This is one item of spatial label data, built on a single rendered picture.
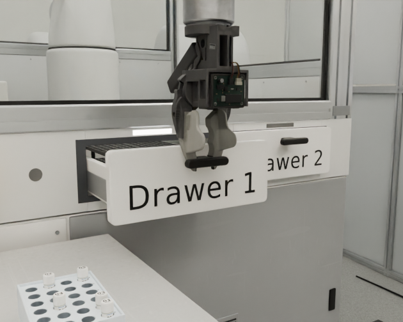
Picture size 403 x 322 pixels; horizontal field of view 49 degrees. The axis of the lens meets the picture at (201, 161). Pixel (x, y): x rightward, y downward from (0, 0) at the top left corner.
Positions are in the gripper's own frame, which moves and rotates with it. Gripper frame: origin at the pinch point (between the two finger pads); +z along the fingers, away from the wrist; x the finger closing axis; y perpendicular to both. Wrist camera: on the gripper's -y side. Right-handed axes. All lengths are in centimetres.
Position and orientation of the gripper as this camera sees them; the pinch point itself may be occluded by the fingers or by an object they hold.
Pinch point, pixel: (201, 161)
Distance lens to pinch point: 69.7
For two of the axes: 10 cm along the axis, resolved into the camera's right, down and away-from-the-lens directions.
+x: 8.6, -0.8, 5.1
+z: 0.0, 9.9, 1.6
